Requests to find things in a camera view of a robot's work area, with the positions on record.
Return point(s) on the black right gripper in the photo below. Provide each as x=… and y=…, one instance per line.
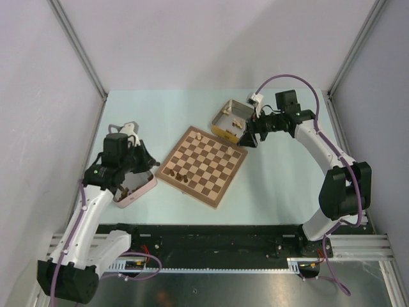
x=254, y=126

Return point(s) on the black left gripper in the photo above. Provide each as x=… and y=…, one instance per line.
x=147, y=160

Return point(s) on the dark pawn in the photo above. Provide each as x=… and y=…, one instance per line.
x=178, y=176

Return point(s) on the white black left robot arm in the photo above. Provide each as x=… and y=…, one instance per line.
x=74, y=268

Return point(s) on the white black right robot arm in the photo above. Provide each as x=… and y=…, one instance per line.
x=346, y=189

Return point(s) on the dark chess pieces pile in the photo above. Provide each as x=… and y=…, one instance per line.
x=128, y=191

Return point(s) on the wooden folding chess board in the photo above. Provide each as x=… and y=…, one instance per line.
x=206, y=163

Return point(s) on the yellow metal tin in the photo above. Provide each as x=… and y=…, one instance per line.
x=233, y=126

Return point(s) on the pink metal tin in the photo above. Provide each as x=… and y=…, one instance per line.
x=140, y=188

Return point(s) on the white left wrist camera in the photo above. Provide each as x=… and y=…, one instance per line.
x=130, y=129

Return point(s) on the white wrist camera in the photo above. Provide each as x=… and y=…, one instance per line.
x=256, y=101
x=130, y=129

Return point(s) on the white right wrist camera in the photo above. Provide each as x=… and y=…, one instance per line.
x=256, y=101

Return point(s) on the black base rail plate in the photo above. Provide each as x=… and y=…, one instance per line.
x=221, y=247

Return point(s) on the aluminium front frame rail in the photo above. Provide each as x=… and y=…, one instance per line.
x=347, y=247

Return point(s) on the left aluminium corner post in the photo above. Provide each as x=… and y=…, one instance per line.
x=77, y=46

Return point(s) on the aluminium corner post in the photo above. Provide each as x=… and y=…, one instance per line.
x=361, y=38
x=77, y=46

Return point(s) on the right aluminium corner post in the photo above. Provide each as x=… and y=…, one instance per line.
x=361, y=38

